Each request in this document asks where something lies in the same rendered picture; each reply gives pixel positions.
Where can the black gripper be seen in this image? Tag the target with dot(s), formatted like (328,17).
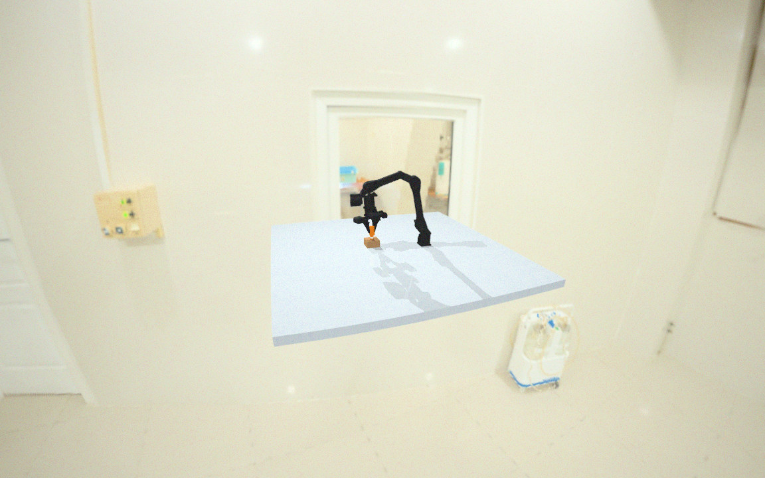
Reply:
(364,220)

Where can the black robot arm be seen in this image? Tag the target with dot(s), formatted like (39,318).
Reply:
(369,200)

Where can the tan wooden block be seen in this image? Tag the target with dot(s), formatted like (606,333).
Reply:
(375,243)

